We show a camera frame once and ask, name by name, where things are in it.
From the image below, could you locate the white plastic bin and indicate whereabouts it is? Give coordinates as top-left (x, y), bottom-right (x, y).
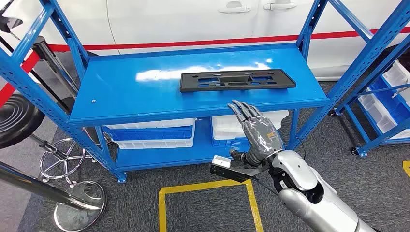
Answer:
top-left (358, 93), bottom-right (410, 140)
top-left (103, 118), bottom-right (197, 150)
top-left (211, 110), bottom-right (290, 148)
top-left (382, 60), bottom-right (410, 97)

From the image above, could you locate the black round stool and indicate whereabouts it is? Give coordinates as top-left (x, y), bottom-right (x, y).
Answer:
top-left (0, 93), bottom-right (98, 188)

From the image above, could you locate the wrist camera with black bracket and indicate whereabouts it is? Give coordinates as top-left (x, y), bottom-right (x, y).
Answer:
top-left (210, 155), bottom-right (270, 183)

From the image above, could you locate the black plastic plate bracket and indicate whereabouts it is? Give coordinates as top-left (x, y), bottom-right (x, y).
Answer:
top-left (179, 69), bottom-right (297, 93)

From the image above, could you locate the yellow floor tape square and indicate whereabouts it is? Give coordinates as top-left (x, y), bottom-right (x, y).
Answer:
top-left (158, 179), bottom-right (264, 232)

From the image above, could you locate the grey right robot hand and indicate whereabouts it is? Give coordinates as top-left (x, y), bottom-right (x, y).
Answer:
top-left (227, 99), bottom-right (285, 167)

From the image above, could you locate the black stanchion with chrome base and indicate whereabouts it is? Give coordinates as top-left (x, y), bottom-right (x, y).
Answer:
top-left (0, 161), bottom-right (106, 232)

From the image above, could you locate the black stanchion with dark base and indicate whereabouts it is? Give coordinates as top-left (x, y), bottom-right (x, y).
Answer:
top-left (32, 36), bottom-right (81, 97)

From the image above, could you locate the white car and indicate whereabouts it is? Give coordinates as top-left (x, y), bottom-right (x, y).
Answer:
top-left (0, 0), bottom-right (410, 81)

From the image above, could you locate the red barrier belt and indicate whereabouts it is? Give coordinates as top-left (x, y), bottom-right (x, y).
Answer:
top-left (47, 26), bottom-right (410, 53)
top-left (0, 51), bottom-right (41, 109)

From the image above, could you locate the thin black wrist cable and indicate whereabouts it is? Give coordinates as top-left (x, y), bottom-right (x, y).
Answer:
top-left (296, 137), bottom-right (307, 161)

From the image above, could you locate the blue metal shelf rack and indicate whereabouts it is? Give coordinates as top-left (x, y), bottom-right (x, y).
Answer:
top-left (330, 32), bottom-right (410, 158)
top-left (0, 0), bottom-right (410, 184)

